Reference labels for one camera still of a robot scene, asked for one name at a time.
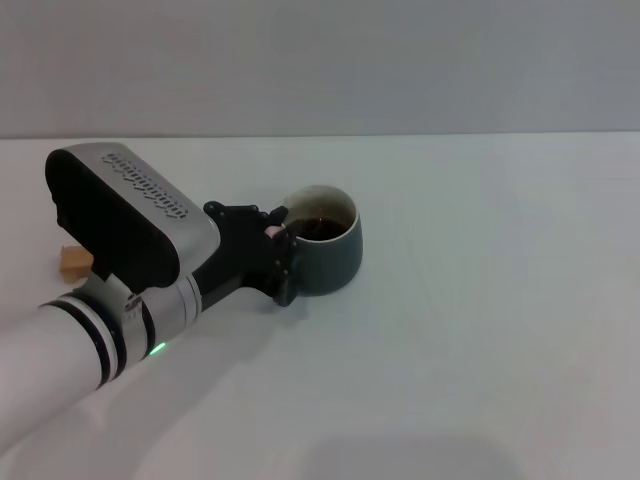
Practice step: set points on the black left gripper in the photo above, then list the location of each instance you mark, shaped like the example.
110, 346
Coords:
240, 260

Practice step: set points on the grey ceramic mug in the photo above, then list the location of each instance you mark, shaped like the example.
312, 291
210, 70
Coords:
335, 265

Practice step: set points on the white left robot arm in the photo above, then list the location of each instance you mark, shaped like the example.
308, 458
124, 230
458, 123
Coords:
60, 345

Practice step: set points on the light wooden bridge block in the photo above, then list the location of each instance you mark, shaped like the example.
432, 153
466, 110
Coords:
75, 261

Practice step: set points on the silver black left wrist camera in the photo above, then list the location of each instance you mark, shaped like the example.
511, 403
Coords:
125, 220

